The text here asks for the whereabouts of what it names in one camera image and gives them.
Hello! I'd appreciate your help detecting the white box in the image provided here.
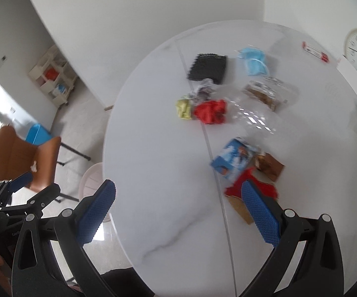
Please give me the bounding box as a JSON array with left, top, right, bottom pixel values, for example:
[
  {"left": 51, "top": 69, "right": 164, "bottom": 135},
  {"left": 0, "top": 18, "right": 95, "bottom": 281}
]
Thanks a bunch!
[{"left": 336, "top": 56, "right": 357, "bottom": 91}]

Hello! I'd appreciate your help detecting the red and white strip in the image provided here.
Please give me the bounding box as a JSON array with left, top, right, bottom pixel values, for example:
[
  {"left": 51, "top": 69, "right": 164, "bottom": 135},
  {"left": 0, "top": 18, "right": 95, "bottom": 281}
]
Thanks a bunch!
[{"left": 302, "top": 41, "right": 330, "bottom": 62}]

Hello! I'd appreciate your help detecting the red crumpled cloth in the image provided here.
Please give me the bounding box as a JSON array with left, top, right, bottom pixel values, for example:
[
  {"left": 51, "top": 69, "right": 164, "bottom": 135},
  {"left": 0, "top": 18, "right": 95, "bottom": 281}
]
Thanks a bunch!
[{"left": 193, "top": 99, "right": 228, "bottom": 125}]

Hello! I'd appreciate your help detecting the red cardboard piece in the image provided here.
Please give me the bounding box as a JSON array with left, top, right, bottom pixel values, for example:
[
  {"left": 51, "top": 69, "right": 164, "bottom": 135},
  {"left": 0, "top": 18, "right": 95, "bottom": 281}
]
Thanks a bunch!
[{"left": 224, "top": 167, "right": 279, "bottom": 225}]

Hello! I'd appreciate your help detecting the blue face mask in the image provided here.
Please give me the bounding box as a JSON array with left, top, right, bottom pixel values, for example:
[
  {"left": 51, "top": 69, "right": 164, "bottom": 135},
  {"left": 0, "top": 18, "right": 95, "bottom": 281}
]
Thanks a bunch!
[{"left": 237, "top": 47, "right": 271, "bottom": 76}]

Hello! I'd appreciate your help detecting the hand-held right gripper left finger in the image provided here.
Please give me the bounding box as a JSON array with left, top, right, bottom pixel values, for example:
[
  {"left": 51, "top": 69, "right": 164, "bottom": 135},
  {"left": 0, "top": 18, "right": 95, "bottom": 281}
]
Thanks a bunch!
[{"left": 11, "top": 179, "right": 117, "bottom": 297}]

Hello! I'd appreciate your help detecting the blue printed carton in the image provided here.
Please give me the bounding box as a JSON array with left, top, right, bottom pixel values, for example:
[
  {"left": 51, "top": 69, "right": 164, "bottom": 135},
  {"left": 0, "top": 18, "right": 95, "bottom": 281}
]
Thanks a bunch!
[{"left": 210, "top": 138, "right": 259, "bottom": 181}]

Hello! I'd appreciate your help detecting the clear bag of brown snacks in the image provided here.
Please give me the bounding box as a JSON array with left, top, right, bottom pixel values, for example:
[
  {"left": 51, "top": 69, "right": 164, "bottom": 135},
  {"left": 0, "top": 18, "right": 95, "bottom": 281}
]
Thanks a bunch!
[{"left": 243, "top": 77, "right": 299, "bottom": 112}]

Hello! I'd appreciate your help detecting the cream shelf cart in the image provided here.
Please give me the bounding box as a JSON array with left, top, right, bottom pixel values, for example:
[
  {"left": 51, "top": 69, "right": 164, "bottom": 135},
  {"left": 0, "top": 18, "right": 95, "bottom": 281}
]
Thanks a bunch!
[{"left": 28, "top": 44, "right": 77, "bottom": 108}]

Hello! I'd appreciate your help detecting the crumpled clear wrapper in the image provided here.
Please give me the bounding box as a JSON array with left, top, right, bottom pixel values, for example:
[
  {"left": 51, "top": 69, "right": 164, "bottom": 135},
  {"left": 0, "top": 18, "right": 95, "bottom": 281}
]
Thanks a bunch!
[{"left": 187, "top": 78, "right": 217, "bottom": 103}]

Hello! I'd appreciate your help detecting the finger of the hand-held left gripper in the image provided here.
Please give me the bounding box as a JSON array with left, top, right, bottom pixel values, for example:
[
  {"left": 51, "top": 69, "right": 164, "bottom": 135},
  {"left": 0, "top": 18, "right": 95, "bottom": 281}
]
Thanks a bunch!
[
  {"left": 0, "top": 183, "right": 62, "bottom": 222},
  {"left": 0, "top": 171, "right": 34, "bottom": 205}
]

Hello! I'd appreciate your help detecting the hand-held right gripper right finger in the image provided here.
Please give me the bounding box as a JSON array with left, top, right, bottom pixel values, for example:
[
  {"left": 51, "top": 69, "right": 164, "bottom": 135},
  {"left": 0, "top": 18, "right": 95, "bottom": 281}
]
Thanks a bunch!
[{"left": 237, "top": 179, "right": 345, "bottom": 297}]

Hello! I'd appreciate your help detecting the yellow-green crumpled paper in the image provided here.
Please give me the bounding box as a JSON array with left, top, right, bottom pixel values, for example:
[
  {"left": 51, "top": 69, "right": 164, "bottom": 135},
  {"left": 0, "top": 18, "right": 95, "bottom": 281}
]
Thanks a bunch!
[{"left": 175, "top": 97, "right": 194, "bottom": 121}]

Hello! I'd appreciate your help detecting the black woven mesh mat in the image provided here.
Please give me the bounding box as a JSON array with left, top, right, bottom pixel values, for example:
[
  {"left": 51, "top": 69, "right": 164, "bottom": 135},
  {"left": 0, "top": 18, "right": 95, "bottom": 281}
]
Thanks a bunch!
[{"left": 186, "top": 52, "right": 228, "bottom": 85}]

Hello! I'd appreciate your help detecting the pink wastebasket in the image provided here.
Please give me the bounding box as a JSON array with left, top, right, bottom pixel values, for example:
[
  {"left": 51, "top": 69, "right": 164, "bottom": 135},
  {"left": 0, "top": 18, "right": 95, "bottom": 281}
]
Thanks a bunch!
[{"left": 79, "top": 162, "right": 112, "bottom": 223}]

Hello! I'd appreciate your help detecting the brown paper bag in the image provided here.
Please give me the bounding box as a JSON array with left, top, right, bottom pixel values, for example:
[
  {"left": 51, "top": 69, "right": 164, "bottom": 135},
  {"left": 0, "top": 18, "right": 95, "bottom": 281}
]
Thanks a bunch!
[{"left": 254, "top": 151, "right": 286, "bottom": 182}]

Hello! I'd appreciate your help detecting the blue plastic bin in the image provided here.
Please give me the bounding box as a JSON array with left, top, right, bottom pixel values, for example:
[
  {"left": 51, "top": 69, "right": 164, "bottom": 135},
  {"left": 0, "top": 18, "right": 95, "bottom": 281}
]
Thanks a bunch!
[{"left": 25, "top": 123, "right": 54, "bottom": 147}]

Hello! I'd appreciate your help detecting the clear plastic film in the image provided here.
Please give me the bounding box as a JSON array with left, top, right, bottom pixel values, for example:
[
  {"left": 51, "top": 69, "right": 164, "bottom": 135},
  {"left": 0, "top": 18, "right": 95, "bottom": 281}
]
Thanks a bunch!
[{"left": 226, "top": 97, "right": 275, "bottom": 133}]

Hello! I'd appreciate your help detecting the brown chair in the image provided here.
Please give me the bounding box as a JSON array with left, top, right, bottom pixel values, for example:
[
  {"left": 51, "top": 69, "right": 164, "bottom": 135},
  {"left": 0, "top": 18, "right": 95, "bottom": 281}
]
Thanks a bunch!
[{"left": 0, "top": 125, "right": 91, "bottom": 203}]

